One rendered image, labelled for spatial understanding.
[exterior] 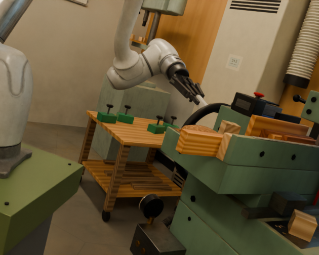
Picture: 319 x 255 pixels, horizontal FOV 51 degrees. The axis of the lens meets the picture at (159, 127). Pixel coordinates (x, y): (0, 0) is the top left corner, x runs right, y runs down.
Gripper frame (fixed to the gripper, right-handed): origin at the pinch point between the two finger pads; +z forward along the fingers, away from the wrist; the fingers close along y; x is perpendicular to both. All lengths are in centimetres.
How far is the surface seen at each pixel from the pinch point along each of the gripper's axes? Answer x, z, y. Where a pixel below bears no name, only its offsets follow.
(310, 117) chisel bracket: -21.0, 33.9, 0.0
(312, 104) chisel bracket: -23.4, 32.1, 0.0
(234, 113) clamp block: -9.8, 19.2, -6.0
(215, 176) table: -9, 43, -29
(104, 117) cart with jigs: 69, -83, 15
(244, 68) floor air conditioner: 11, -80, 95
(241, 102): -13.4, 19.2, -6.1
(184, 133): -15, 38, -37
